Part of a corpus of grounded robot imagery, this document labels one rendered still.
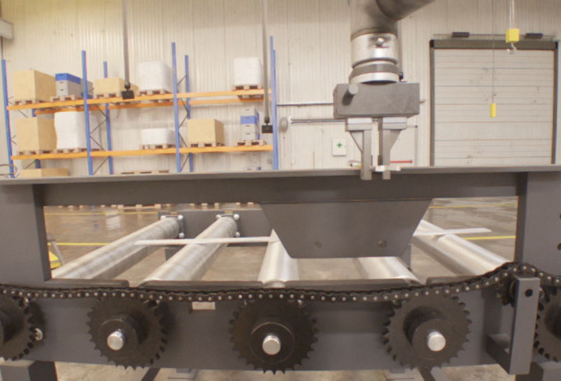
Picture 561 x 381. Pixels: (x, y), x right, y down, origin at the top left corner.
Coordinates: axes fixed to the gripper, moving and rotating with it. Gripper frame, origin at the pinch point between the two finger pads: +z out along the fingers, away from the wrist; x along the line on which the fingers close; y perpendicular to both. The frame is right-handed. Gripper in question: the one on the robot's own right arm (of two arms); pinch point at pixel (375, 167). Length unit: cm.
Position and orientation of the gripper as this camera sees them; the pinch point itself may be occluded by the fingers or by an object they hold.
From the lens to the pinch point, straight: 51.9
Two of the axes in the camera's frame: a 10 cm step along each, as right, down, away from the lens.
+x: 10.0, -0.2, -0.4
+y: -0.4, 1.0, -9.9
